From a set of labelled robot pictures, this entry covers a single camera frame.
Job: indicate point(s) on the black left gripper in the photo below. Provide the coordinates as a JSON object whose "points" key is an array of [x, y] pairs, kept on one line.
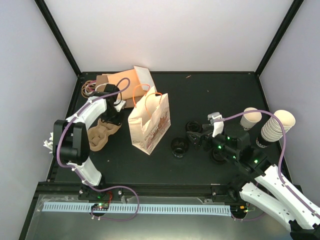
{"points": [[117, 122]]}

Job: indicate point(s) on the single paper coffee cup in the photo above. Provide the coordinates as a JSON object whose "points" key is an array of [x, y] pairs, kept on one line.
{"points": [[248, 120]]}

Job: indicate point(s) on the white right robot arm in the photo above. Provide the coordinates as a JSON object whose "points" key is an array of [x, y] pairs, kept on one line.
{"points": [[259, 182]]}

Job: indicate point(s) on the black paper coffee cup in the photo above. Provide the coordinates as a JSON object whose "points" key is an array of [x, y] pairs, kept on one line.
{"points": [[193, 128]]}

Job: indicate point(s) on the printed white paper bag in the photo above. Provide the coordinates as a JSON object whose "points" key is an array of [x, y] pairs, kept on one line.
{"points": [[149, 120]]}

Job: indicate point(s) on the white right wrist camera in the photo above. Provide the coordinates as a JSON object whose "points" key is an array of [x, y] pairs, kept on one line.
{"points": [[216, 120]]}

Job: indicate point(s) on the orange kraft paper bag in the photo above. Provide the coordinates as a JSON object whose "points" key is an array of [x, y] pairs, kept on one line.
{"points": [[140, 81]]}

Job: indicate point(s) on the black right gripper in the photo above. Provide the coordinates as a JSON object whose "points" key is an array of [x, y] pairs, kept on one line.
{"points": [[199, 135]]}

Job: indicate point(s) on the stack of paper cups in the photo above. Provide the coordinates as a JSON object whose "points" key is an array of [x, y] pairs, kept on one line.
{"points": [[272, 130]]}

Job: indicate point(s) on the brown pulp cup carrier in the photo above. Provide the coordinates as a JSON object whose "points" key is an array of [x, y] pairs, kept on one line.
{"points": [[98, 136]]}

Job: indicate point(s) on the black plastic cup lid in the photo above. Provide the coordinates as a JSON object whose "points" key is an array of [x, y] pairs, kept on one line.
{"points": [[216, 157]]}

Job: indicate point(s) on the brown kraft paper bag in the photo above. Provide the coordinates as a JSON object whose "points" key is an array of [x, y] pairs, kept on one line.
{"points": [[98, 84]]}

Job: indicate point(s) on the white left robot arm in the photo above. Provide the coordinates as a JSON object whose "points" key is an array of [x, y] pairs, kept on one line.
{"points": [[70, 140]]}

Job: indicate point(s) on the white slotted cable rail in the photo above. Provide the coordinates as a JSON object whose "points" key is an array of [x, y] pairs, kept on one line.
{"points": [[120, 208]]}

